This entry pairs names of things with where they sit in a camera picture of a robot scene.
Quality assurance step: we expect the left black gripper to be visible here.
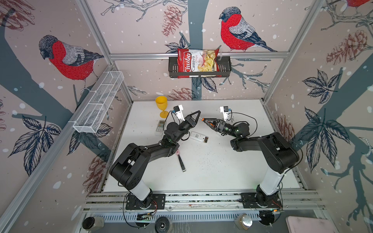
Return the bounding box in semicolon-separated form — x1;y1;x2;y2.
174;111;200;144

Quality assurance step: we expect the white remote control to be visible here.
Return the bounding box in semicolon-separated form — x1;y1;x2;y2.
190;131;208;143

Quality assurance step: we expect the grey small remote control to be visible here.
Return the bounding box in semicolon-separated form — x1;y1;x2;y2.
155;120;165;136

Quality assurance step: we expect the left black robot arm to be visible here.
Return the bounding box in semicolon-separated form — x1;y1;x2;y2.
109;110;201;208

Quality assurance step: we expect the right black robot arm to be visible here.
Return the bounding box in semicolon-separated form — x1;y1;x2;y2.
202;118;299;207

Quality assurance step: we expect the yellow plastic goblet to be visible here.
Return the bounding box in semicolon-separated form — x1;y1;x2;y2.
155;96;168;118

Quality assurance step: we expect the red cassava chips bag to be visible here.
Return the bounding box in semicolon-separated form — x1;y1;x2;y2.
177;49;220;73

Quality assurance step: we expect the silver topped jar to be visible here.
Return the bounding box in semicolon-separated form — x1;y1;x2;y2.
234;213;253;231

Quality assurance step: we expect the black round speaker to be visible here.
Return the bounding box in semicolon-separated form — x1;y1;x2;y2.
155;216;173;233

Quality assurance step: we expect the pink board corner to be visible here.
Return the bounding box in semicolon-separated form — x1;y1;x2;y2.
286;216;339;233

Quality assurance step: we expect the grey cylinder can left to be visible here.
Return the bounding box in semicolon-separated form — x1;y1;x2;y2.
82;216;105;232

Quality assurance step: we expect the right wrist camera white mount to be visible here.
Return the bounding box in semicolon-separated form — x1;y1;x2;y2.
219;106;232;121

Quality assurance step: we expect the black wall basket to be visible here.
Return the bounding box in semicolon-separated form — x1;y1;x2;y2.
169;56;232;78

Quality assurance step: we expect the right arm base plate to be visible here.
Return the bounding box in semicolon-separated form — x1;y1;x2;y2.
240;192;283;209

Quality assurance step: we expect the white wire wall basket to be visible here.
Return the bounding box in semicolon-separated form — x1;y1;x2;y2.
73;71;124;134

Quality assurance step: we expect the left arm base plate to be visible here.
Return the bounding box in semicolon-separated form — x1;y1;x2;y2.
125;193;166;211

